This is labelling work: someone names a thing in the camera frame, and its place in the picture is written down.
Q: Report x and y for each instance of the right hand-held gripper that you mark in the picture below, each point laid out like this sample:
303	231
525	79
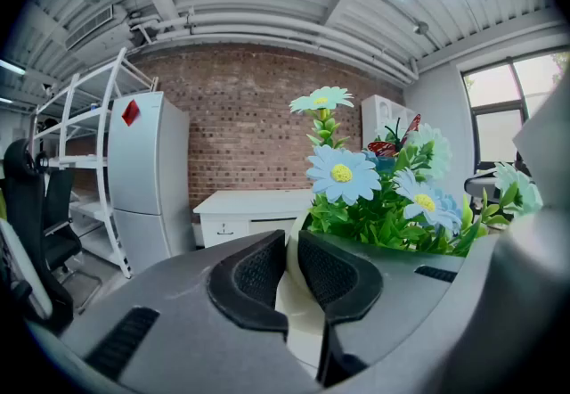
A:
524	165

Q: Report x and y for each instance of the silver refrigerator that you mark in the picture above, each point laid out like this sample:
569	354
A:
142	169

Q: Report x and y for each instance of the black office chair with headrest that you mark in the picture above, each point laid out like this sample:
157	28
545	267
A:
26	205

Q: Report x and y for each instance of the red diamond sticker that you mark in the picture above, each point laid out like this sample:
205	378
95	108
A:
130	112

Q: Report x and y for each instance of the long ceiling light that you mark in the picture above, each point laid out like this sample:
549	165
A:
11	67

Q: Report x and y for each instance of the black chair with chrome frame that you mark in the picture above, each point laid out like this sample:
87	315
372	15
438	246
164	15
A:
60	245

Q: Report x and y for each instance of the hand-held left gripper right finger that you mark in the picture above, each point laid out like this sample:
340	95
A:
401	281

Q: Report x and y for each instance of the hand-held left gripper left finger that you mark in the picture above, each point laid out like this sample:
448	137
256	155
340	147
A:
178	316

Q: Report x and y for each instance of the ceiling air conditioner unit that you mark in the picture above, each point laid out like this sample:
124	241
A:
95	33

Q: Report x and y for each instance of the dark framed window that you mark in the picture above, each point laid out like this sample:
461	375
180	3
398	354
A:
496	116

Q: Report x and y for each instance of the white ceiling pipes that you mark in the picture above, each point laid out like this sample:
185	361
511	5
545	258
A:
276	29

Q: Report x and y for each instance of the blue flowers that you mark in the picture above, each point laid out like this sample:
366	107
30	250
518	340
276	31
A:
343	174

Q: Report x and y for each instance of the white metal shelving rack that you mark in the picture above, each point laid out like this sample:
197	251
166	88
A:
89	120

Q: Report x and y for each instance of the white desk cabinet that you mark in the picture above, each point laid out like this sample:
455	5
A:
249	202

